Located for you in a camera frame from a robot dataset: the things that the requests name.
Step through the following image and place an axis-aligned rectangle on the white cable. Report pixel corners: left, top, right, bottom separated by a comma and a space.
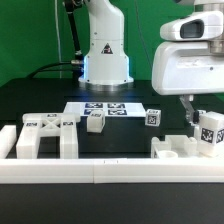
54, 0, 63, 80

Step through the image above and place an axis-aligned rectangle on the black cable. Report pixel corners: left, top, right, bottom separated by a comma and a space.
26, 62, 84, 80

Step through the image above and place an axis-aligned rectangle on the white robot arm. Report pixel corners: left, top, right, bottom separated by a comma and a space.
79, 0, 224, 123

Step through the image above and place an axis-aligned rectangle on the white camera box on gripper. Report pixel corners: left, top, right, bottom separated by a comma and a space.
160, 11, 224, 41

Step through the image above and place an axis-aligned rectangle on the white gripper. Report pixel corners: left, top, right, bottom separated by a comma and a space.
152, 42, 224, 125

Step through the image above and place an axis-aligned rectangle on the white marker sheet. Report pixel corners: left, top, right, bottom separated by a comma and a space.
64, 102, 145, 117

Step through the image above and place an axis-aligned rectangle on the white chair back frame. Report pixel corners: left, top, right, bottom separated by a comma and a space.
16, 113, 81, 159

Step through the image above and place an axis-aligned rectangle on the white chair seat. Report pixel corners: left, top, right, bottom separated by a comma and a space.
151, 135, 199, 159

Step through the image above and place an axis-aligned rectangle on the white U-shaped fence frame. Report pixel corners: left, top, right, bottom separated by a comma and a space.
0, 125, 224, 184

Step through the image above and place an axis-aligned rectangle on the black camera pole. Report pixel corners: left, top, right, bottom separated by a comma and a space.
63, 0, 84, 61

